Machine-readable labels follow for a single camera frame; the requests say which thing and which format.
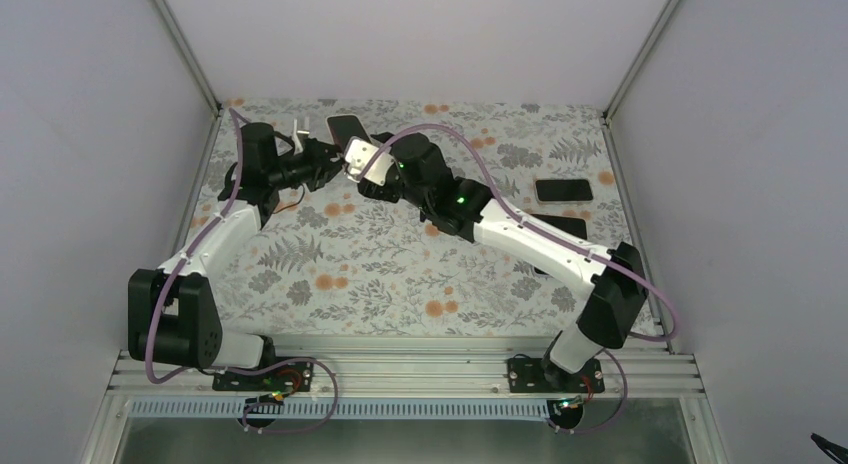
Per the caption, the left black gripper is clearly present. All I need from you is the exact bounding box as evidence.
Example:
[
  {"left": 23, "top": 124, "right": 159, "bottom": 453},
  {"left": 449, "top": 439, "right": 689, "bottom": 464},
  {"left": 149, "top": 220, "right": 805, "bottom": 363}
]
[{"left": 267, "top": 137, "right": 345, "bottom": 191}]

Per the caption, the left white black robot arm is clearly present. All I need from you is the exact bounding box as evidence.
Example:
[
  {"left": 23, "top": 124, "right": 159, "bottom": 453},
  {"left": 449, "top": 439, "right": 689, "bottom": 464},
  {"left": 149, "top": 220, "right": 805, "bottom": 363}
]
[{"left": 127, "top": 120, "right": 343, "bottom": 389}]

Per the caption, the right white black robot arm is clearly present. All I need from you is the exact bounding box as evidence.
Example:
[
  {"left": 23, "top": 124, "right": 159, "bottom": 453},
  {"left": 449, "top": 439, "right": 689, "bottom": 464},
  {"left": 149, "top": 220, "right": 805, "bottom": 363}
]
[{"left": 344, "top": 133, "right": 648, "bottom": 391}]

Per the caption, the cased black phone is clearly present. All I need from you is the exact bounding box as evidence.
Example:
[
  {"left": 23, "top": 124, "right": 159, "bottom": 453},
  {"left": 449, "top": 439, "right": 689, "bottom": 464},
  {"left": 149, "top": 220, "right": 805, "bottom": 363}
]
[
  {"left": 534, "top": 179, "right": 594, "bottom": 203},
  {"left": 533, "top": 214, "right": 588, "bottom": 240}
]

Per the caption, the floral patterned table mat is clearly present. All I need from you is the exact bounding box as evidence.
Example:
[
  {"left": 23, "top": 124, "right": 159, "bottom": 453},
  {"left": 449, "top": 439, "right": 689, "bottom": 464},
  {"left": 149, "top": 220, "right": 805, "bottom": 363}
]
[{"left": 213, "top": 98, "right": 629, "bottom": 337}]

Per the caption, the black object bottom corner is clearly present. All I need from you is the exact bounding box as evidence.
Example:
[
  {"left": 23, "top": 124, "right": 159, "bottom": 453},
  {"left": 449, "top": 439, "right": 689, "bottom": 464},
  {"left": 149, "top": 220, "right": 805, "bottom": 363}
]
[{"left": 810, "top": 433, "right": 848, "bottom": 464}]

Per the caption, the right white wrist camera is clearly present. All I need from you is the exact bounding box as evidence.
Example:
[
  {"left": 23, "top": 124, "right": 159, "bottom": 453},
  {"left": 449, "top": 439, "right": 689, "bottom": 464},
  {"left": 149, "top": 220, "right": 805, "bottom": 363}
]
[{"left": 344, "top": 137, "right": 394, "bottom": 186}]

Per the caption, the left aluminium corner post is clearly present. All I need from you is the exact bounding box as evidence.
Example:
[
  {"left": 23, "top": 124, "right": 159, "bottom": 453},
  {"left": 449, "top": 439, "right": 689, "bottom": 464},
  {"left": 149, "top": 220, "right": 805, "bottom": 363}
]
[{"left": 152, "top": 0, "right": 222, "bottom": 115}]

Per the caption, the aluminium corner post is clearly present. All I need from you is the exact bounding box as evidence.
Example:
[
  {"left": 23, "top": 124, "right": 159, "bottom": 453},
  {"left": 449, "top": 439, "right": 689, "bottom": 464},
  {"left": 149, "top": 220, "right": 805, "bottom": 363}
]
[
  {"left": 602, "top": 0, "right": 683, "bottom": 122},
  {"left": 152, "top": 0, "right": 222, "bottom": 115}
]

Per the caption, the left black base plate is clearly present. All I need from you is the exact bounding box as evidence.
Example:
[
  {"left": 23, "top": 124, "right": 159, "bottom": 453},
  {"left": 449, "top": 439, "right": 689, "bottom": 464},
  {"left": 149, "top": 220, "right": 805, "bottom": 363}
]
[{"left": 212, "top": 358, "right": 315, "bottom": 394}]

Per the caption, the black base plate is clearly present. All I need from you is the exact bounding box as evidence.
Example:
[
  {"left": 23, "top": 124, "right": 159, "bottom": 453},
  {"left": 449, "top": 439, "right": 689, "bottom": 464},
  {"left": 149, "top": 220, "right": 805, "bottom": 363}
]
[
  {"left": 212, "top": 358, "right": 315, "bottom": 394},
  {"left": 506, "top": 354, "right": 605, "bottom": 394}
]

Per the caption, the grey slotted cable duct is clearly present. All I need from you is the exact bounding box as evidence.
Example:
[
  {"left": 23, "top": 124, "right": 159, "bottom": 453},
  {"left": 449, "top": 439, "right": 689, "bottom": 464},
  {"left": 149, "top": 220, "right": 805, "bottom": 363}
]
[{"left": 128, "top": 397, "right": 564, "bottom": 421}]

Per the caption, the right aluminium corner post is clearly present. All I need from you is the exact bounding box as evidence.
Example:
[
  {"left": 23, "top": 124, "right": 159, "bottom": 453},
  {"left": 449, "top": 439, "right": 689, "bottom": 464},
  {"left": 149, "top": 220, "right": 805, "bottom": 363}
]
[{"left": 602, "top": 0, "right": 683, "bottom": 122}]

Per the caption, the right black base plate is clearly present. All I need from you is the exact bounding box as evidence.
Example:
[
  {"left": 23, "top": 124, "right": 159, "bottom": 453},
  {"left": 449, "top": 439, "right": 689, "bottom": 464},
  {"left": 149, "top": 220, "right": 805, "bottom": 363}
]
[{"left": 506, "top": 354, "right": 605, "bottom": 394}]

